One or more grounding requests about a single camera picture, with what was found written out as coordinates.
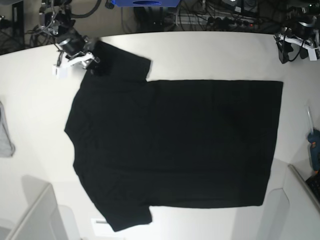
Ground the grey partition panel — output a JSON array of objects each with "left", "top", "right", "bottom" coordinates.
[
  {"left": 5, "top": 183, "right": 68, "bottom": 240},
  {"left": 287, "top": 164, "right": 320, "bottom": 218}
]

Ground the white camera box right gripper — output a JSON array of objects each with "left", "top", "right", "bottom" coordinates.
[{"left": 52, "top": 64, "right": 68, "bottom": 79}]

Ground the grey cloth at left edge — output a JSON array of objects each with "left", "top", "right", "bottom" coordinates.
[{"left": 0, "top": 102, "right": 16, "bottom": 158}]

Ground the blue glue gun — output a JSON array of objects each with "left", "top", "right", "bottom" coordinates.
[{"left": 306, "top": 105, "right": 320, "bottom": 173}]

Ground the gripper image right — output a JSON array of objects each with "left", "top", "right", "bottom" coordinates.
[{"left": 273, "top": 21, "right": 320, "bottom": 64}]

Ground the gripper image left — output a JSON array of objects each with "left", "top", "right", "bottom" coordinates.
[{"left": 55, "top": 29, "right": 100, "bottom": 66}]

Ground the white label plate with slot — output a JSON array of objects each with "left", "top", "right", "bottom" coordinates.
[{"left": 91, "top": 218, "right": 113, "bottom": 237}]

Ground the grey partition panel left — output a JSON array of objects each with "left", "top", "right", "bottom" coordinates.
[{"left": 5, "top": 183, "right": 68, "bottom": 240}]

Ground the black keyboard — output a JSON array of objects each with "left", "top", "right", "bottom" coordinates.
[{"left": 305, "top": 173, "right": 320, "bottom": 202}]

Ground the power strip with plugs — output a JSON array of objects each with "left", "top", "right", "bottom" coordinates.
[{"left": 205, "top": 16, "right": 255, "bottom": 28}]

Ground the grey partition panel right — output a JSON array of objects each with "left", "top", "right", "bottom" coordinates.
[{"left": 287, "top": 164, "right": 320, "bottom": 218}]

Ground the blue plastic box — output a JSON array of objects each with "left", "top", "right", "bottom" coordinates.
[{"left": 111, "top": 0, "right": 180, "bottom": 8}]

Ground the black T-shirt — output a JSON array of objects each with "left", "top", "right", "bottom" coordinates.
[{"left": 65, "top": 41, "right": 284, "bottom": 232}]

